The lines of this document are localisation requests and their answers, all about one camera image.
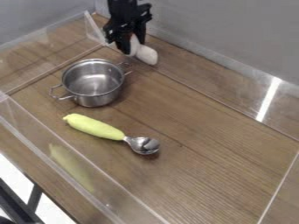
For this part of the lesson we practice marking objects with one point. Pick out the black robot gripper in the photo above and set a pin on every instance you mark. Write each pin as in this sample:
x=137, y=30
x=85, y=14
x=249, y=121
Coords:
x=127, y=19

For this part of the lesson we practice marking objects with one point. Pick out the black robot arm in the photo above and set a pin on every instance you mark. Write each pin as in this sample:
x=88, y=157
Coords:
x=128, y=17

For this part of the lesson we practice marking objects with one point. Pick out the black metal table frame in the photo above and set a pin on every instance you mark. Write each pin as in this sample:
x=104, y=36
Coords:
x=18, y=213

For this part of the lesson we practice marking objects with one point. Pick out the clear acrylic enclosure wall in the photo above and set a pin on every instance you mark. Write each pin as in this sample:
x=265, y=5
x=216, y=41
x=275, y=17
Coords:
x=82, y=188

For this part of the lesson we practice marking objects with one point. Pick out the orange and white toy mushroom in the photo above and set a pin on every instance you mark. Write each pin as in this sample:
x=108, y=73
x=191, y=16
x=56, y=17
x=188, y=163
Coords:
x=143, y=52

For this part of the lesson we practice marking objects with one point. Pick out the spoon with yellow handle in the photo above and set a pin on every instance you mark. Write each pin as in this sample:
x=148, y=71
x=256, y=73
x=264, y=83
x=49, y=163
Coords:
x=141, y=145

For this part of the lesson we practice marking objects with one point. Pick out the small stainless steel pot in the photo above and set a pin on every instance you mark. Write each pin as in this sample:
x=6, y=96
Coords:
x=90, y=82

